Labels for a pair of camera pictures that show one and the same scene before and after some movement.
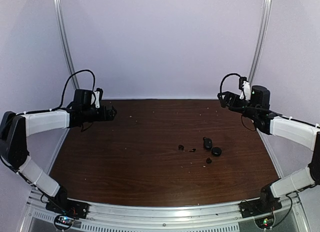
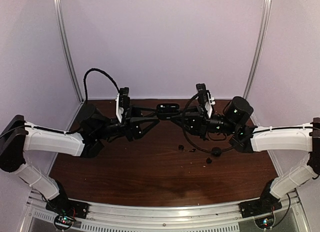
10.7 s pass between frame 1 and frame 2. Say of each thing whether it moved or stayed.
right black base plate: stayed
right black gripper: moved
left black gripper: moved
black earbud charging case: moved
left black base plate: stayed
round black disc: stayed
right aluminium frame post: stayed
